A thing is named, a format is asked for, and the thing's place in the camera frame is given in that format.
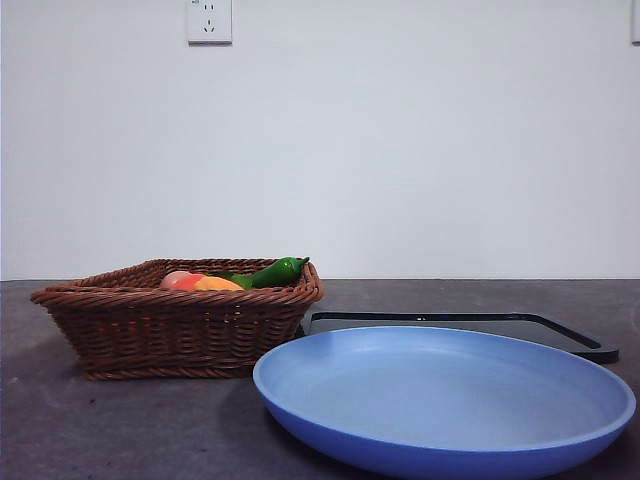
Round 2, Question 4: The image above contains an orange toy corn cob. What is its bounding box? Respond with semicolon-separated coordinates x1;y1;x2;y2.
192;274;246;292

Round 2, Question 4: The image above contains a blue round plate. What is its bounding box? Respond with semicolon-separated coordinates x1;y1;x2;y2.
252;325;637;480

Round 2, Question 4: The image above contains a brown wicker basket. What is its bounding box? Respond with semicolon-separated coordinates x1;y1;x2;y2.
29;257;324;381

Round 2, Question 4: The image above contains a green toy chili pepper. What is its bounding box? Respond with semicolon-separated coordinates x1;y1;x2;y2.
249;256;311;290

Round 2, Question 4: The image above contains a green toy leaf vegetable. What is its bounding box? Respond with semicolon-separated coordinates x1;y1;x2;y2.
214;269;256;290

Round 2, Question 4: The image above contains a pink red toy peach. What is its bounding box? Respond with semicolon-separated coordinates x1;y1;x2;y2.
159;270;206;291

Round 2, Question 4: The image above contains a black cutting board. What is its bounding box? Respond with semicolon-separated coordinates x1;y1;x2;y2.
299;310;620;365

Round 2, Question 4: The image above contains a white wall socket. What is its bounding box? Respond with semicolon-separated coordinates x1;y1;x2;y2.
187;0;234;47

